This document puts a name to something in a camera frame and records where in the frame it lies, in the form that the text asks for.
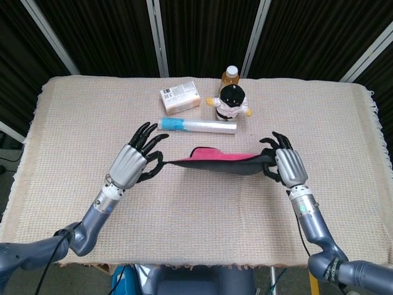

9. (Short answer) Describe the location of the white partition post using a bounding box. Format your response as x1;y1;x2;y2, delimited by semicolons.
339;23;393;83
146;0;169;78
0;120;26;144
20;0;80;76
241;0;273;78

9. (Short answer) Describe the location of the clear plastic wrap roll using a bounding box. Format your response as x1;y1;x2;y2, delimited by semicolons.
157;116;238;135

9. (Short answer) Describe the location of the pink and grey cloth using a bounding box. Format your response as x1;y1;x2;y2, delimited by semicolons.
161;146;276;176

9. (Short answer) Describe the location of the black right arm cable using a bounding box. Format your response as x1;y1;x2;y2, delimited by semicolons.
295;214;311;256

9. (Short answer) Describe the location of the blue plastic base part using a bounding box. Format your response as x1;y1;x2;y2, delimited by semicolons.
111;265;138;295

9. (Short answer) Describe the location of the black plush toy white coat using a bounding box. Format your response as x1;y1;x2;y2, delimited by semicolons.
205;84;253;121

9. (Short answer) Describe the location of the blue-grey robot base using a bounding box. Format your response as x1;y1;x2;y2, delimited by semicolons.
139;264;257;295

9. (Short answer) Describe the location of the juice bottle white cap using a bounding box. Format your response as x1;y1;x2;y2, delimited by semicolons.
219;65;241;93

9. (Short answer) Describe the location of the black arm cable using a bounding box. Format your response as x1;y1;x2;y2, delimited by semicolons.
33;226;77;295
295;214;311;256

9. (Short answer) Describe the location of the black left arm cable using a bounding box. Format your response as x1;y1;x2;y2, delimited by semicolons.
33;226;77;295

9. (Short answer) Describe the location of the small cardboard box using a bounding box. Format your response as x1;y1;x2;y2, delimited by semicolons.
158;81;202;116

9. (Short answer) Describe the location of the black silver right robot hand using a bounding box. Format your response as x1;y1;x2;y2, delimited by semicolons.
259;131;309;187

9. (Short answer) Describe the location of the metal table leg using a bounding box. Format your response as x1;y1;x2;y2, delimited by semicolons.
269;266;278;295

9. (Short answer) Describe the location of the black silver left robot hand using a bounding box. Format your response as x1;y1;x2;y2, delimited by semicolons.
106;122;170;189

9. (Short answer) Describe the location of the beige waffle-weave cloth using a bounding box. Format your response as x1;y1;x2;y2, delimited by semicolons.
0;75;390;271

